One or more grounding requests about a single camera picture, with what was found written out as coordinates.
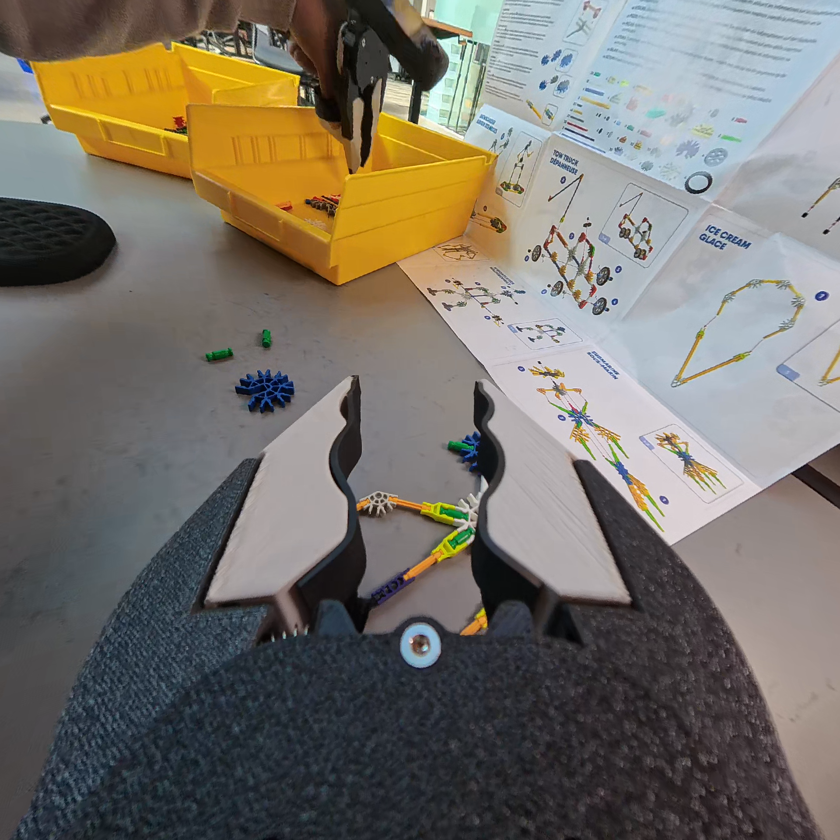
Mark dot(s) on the wooden table with black legs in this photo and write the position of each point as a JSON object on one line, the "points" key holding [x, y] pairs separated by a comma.
{"points": [[453, 29]]}

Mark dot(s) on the person's left hand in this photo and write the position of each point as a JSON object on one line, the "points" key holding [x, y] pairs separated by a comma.
{"points": [[312, 39]]}

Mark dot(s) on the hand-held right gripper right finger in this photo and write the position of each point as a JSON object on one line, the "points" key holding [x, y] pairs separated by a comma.
{"points": [[551, 525]]}

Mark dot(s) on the grey desk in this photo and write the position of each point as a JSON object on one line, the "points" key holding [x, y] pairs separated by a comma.
{"points": [[131, 459]]}

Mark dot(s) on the white instruction sheet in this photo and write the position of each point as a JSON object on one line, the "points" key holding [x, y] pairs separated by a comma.
{"points": [[689, 229]]}

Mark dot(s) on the pile of toy pieces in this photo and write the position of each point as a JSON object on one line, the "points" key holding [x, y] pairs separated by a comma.
{"points": [[315, 203], [177, 124]]}

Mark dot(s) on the multicoloured construction toy model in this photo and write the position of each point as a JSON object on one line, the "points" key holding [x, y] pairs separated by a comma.
{"points": [[453, 541]]}

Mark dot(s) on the blue snowflake connector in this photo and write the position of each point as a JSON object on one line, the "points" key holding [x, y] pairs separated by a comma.
{"points": [[266, 390], [471, 449]]}

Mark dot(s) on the black office chair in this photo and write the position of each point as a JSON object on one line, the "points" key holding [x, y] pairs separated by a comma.
{"points": [[275, 52]]}

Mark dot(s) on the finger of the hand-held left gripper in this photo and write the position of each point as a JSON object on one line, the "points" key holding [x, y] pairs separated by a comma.
{"points": [[375, 111], [351, 141]]}

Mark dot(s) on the yellow plastic bin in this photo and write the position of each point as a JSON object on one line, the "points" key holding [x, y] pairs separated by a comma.
{"points": [[407, 210], [118, 98]]}

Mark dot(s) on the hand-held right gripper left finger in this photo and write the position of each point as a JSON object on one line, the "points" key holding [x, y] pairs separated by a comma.
{"points": [[289, 525]]}

